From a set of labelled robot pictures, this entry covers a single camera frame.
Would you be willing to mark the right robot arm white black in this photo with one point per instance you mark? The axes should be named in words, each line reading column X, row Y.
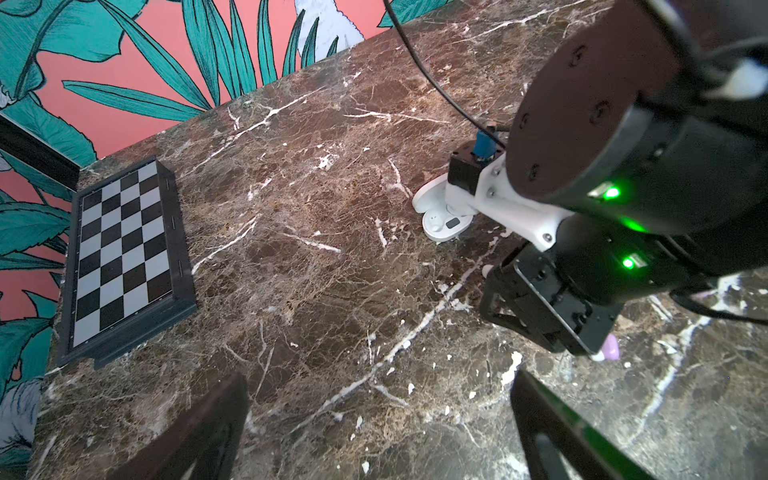
column 650, row 129

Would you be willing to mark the pink earbud charging case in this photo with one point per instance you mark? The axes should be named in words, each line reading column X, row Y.
column 610, row 350

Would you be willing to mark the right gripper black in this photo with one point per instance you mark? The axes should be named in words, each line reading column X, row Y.
column 525, row 294

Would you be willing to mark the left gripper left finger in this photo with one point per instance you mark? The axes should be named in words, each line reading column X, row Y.
column 202, row 443

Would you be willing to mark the black white checkerboard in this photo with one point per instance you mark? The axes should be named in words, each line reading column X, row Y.
column 128, row 273

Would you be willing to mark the black left frame post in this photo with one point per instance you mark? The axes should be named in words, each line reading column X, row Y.
column 38, row 155

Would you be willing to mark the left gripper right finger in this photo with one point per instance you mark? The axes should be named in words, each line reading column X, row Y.
column 552, row 434

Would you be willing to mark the white earbud charging case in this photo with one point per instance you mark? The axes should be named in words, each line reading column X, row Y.
column 441, row 221

